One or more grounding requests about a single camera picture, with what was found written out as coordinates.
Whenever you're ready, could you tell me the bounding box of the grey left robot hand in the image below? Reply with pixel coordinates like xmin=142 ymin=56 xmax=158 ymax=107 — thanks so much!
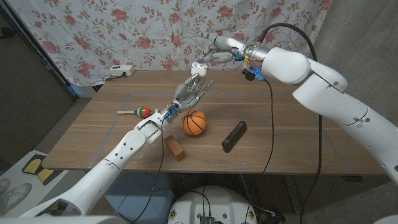
xmin=164 ymin=73 xmax=215 ymax=121

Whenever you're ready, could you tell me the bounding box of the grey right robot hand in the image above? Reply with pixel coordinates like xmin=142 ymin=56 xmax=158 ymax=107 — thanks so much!
xmin=198 ymin=32 xmax=271 ymax=68

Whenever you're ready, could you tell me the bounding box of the white AirPods case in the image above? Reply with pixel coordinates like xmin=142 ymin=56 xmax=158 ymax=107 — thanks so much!
xmin=190 ymin=62 xmax=208 ymax=78

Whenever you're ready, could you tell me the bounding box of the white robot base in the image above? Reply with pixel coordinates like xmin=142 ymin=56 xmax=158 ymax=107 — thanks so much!
xmin=167 ymin=185 xmax=258 ymax=224

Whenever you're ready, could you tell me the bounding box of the orange-brown wooden block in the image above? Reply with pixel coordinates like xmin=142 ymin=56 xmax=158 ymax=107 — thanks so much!
xmin=164 ymin=134 xmax=186 ymax=162

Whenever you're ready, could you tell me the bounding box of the black TV remote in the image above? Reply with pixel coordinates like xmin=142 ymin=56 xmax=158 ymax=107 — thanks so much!
xmin=221 ymin=120 xmax=248 ymax=154

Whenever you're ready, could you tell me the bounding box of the orange basketball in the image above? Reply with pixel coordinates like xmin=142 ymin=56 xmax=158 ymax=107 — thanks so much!
xmin=181 ymin=109 xmax=208 ymax=136

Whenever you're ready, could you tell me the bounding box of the colourful wooden maraca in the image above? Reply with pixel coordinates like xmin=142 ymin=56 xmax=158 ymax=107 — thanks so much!
xmin=116 ymin=106 xmax=152 ymax=119

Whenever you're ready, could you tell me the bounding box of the white power strip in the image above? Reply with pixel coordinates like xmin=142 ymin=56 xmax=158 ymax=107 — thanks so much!
xmin=109 ymin=64 xmax=136 ymax=77

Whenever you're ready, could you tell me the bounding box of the floral cloth backdrop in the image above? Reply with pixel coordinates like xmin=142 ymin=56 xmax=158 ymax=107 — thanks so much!
xmin=6 ymin=0 xmax=332 ymax=87

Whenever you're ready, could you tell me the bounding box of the grey table leg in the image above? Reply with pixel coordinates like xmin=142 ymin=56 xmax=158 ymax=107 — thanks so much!
xmin=284 ymin=174 xmax=304 ymax=215

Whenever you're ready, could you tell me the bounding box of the black power adapter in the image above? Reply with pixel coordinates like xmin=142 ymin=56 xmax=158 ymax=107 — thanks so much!
xmin=264 ymin=211 xmax=287 ymax=224

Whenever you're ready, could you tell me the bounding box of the dark perforated panel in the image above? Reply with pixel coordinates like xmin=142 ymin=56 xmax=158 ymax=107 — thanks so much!
xmin=0 ymin=4 xmax=78 ymax=166

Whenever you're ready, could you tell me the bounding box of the white shoe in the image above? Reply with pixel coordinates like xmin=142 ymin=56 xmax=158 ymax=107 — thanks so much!
xmin=0 ymin=178 xmax=12 ymax=195
xmin=0 ymin=182 xmax=33 ymax=213

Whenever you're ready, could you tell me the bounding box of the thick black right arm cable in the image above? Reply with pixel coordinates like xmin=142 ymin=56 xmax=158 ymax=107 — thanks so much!
xmin=257 ymin=22 xmax=323 ymax=224

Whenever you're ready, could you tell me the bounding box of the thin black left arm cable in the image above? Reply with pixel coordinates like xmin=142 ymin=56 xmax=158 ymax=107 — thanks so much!
xmin=130 ymin=119 xmax=165 ymax=224

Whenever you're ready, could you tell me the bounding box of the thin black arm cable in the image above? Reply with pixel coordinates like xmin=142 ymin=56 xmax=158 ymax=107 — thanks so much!
xmin=262 ymin=79 xmax=275 ymax=175
xmin=130 ymin=119 xmax=165 ymax=224

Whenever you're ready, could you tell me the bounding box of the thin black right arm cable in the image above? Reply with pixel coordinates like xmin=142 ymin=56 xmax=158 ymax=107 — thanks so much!
xmin=262 ymin=79 xmax=275 ymax=175

